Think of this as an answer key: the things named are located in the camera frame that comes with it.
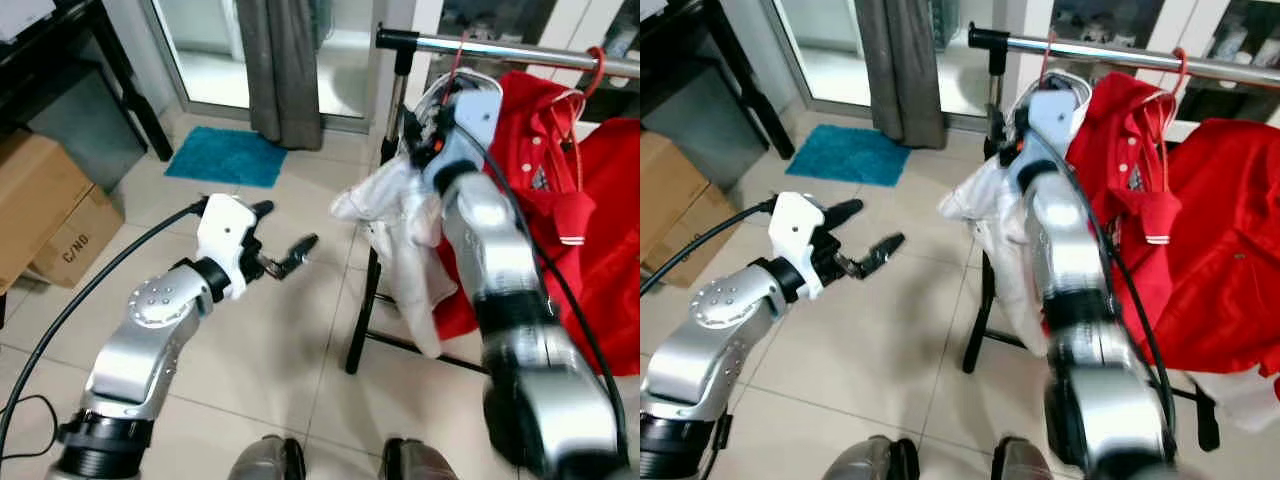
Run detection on red clothes hanger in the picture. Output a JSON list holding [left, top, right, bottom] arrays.
[[1035, 32, 1059, 91], [445, 33, 472, 96], [553, 45, 609, 196], [1140, 47, 1193, 196]]

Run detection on red shirt small logo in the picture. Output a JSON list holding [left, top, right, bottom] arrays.
[[433, 115, 641, 379], [1040, 118, 1280, 379]]

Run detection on large cardboard box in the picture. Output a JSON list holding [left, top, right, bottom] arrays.
[[640, 130, 706, 263], [0, 130, 96, 293]]

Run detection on robot leg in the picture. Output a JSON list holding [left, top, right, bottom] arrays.
[[990, 437, 1071, 480], [380, 437, 463, 480], [822, 435, 921, 480], [228, 435, 306, 480]]

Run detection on white box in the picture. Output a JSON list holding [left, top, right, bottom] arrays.
[[0, 0, 71, 41]]

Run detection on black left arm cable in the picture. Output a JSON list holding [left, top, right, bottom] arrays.
[[0, 198, 211, 471], [640, 198, 779, 296]]

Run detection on black floor cable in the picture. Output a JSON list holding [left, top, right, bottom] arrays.
[[0, 393, 61, 441]]

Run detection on blue floor mat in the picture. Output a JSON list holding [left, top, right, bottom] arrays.
[[165, 125, 289, 189], [785, 123, 913, 188]]

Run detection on black desk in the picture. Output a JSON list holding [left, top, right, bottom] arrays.
[[640, 0, 796, 161], [0, 0, 176, 163]]

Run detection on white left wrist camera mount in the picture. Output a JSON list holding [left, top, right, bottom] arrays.
[[195, 193, 263, 301], [770, 192, 829, 301]]

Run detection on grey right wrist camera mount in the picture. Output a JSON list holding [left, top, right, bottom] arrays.
[[428, 82, 503, 196], [1015, 85, 1086, 186]]

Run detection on white striped shirt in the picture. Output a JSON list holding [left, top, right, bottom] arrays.
[[330, 68, 501, 361], [938, 70, 1091, 356]]

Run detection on small printed cardboard box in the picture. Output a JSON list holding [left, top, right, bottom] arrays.
[[28, 185, 126, 289], [640, 183, 743, 289]]

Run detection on robot left leg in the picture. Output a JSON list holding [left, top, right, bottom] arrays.
[[228, 435, 306, 480], [822, 435, 921, 480]]

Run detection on grey curtain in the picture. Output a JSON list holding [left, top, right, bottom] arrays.
[[855, 0, 948, 149], [235, 0, 323, 151]]

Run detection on silver black clothes rack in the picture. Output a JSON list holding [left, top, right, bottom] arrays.
[[345, 27, 641, 377], [962, 22, 1280, 453]]

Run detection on grey panel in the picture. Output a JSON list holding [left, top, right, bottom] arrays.
[[640, 65, 771, 191], [25, 62, 151, 191]]

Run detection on glass sliding door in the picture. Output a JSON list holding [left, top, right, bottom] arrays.
[[105, 0, 401, 136], [720, 0, 1011, 136]]

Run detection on robot right leg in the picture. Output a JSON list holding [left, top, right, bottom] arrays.
[[380, 437, 463, 480], [990, 437, 1071, 480]]

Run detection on white glass-door cabinet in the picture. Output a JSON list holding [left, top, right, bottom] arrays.
[[1010, 0, 1280, 141], [400, 0, 641, 126]]

